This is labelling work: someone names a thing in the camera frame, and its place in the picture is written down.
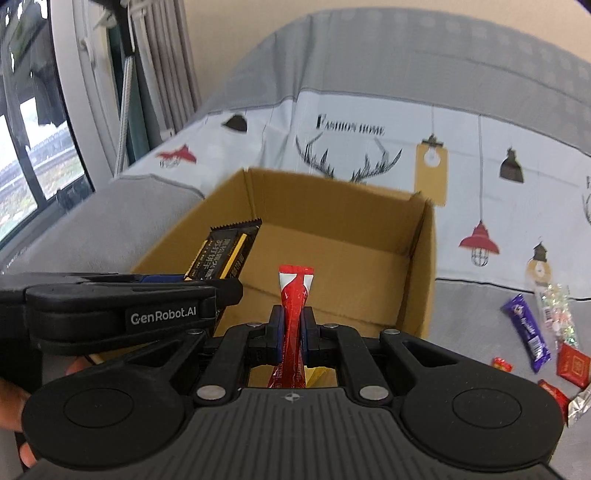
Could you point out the grey fuzzy blanket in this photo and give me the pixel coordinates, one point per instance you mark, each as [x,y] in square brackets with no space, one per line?
[115,221]

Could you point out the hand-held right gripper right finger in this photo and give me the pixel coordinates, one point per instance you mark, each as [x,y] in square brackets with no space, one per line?
[305,339]

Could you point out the black and gold snack bar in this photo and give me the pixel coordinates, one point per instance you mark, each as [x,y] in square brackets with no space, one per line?
[221,251]

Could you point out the dark hanging cloth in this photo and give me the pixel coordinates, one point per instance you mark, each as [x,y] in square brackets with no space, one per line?
[48,97]

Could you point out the purple chocolate bar packet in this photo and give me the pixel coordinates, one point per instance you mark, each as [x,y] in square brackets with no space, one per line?
[526,330]

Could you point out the clear speckled candy packet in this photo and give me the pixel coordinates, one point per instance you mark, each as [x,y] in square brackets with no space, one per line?
[556,314]

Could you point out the grey pleated curtain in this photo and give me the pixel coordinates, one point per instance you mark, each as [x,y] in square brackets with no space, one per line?
[171,69]

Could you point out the red stick snack packet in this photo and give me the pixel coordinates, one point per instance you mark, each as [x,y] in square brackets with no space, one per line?
[293,295]

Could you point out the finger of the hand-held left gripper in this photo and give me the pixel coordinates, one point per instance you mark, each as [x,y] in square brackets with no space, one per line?
[161,278]
[92,314]

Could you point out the person's left hand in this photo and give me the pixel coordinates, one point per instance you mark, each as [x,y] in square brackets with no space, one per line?
[11,406]

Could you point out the yellow snack packet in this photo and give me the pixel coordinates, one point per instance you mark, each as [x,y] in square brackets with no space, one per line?
[319,374]

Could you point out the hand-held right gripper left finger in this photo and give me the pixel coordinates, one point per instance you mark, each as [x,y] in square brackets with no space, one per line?
[276,339]

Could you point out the white framed window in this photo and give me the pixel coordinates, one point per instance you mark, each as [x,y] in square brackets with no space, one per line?
[69,92]

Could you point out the small red wrapped candy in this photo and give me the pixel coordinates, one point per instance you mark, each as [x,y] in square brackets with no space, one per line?
[502,364]

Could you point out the silver foil snack wrapper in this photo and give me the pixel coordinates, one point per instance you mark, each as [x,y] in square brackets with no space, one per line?
[578,408]

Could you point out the brown cardboard box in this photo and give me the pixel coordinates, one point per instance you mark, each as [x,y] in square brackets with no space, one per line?
[332,258]

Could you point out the red oblong snack packet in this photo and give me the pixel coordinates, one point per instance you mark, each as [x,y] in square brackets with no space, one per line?
[551,392]

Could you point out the red square snack packet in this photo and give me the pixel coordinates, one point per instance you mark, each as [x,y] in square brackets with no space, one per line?
[574,364]

